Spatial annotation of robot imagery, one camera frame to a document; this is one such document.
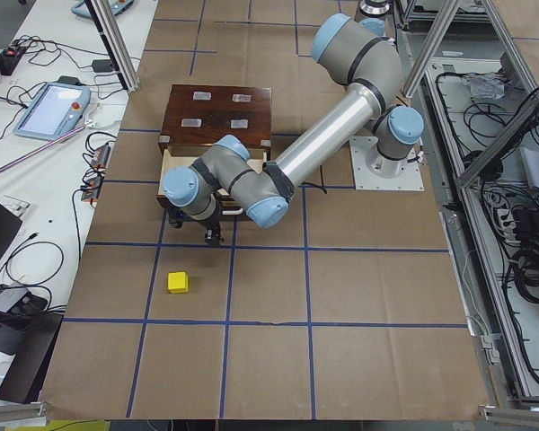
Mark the teach pendant near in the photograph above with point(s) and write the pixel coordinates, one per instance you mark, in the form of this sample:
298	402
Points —
54	111

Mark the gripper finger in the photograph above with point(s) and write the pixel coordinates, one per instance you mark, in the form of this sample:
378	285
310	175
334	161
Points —
218	238
210	237

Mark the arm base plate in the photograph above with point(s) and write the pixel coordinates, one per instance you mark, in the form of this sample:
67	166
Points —
373	172

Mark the white drawer handle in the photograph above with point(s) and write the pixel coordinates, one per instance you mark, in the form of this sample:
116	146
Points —
232	211

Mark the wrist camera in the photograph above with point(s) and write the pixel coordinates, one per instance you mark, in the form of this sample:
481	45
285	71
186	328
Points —
176	217

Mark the dark wooden drawer cabinet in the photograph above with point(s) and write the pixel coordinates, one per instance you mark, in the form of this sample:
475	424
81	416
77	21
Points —
199	115

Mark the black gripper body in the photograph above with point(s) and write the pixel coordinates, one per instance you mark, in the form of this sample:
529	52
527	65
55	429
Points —
211	221

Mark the aluminium frame post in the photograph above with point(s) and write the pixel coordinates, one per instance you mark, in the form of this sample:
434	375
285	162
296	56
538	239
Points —
112	40

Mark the black power adapter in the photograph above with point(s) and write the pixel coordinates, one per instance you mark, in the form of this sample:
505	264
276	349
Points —
102	66

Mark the yellow block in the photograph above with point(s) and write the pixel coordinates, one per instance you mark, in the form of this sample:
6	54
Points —
178	282

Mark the light wooden drawer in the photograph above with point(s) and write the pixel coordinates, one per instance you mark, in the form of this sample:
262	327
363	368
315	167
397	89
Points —
185	155

